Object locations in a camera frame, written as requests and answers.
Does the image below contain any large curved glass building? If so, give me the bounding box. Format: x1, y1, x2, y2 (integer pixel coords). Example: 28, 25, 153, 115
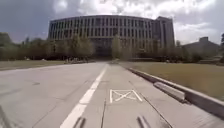
47, 14, 176, 60

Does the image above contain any white painted crossed box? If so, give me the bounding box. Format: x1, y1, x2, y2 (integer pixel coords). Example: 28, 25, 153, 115
109, 88, 144, 104

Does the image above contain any loose concrete block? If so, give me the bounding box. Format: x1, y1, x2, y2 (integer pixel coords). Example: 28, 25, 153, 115
153, 81, 187, 103

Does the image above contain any robot's own part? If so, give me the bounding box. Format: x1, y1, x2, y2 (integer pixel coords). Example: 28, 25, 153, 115
73, 116, 87, 128
137, 115, 151, 128

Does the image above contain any row of trees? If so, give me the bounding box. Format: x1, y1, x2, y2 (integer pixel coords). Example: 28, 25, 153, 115
0, 32, 224, 64

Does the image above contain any dry grass field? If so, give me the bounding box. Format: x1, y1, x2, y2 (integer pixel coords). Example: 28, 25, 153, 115
0, 59, 68, 71

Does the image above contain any low dark building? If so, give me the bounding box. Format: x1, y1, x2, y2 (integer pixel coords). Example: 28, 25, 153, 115
181, 36, 222, 59

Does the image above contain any concrete kerb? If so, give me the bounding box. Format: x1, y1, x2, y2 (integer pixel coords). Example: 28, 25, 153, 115
126, 67, 224, 120

